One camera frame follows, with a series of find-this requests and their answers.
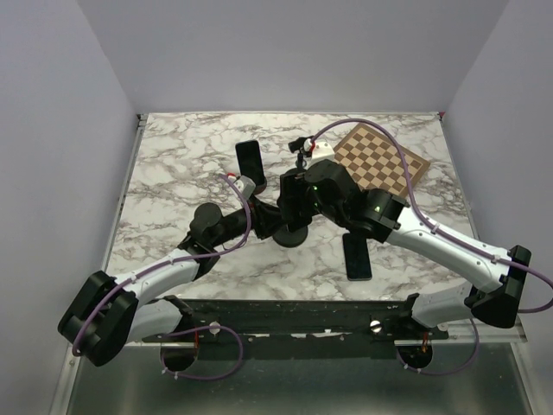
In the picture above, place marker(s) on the black phone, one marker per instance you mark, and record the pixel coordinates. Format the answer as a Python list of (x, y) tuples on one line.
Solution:
[(357, 260)]

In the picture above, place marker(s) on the black phone stand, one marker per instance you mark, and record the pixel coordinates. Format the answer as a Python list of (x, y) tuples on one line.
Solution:
[(304, 148), (290, 239)]

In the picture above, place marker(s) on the blue phone on wooden stand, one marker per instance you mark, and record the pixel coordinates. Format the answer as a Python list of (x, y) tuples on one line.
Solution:
[(250, 161)]

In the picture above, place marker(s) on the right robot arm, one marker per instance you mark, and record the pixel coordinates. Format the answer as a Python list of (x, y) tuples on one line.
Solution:
[(494, 277)]

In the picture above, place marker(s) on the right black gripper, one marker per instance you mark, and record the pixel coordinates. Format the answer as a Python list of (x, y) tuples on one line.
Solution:
[(294, 185)]

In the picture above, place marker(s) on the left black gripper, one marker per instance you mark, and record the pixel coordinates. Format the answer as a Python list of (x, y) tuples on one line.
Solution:
[(264, 220)]

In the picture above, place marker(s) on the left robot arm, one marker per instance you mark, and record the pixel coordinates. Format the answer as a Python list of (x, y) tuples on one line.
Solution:
[(109, 312)]

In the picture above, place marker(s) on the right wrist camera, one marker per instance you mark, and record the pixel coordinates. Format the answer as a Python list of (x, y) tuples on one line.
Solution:
[(319, 150)]

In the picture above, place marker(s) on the wooden chessboard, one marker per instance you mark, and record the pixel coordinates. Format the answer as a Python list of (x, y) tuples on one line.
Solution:
[(372, 160)]

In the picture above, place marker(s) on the aluminium frame rail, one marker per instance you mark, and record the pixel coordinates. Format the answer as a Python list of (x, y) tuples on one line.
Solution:
[(75, 329)]

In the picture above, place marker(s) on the black front mounting rail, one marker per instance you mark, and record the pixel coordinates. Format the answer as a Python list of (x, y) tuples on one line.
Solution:
[(222, 330)]

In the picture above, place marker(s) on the round wooden phone stand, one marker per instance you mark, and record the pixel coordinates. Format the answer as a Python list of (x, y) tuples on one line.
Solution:
[(259, 188)]

